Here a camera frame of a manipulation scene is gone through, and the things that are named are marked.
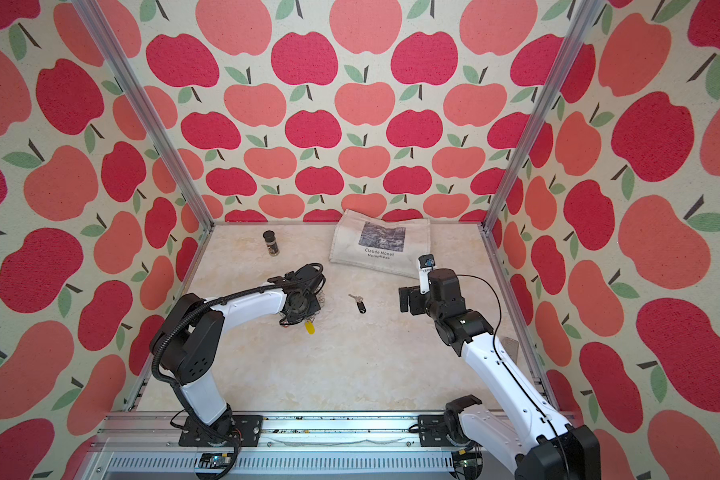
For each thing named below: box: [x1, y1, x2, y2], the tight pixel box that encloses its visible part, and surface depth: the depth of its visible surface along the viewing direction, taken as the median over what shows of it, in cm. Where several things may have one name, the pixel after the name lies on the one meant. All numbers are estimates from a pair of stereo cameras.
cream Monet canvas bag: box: [329, 209, 431, 280], surface depth 108 cm
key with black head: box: [348, 293, 367, 314], surface depth 100 cm
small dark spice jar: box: [263, 230, 280, 257], surface depth 108 cm
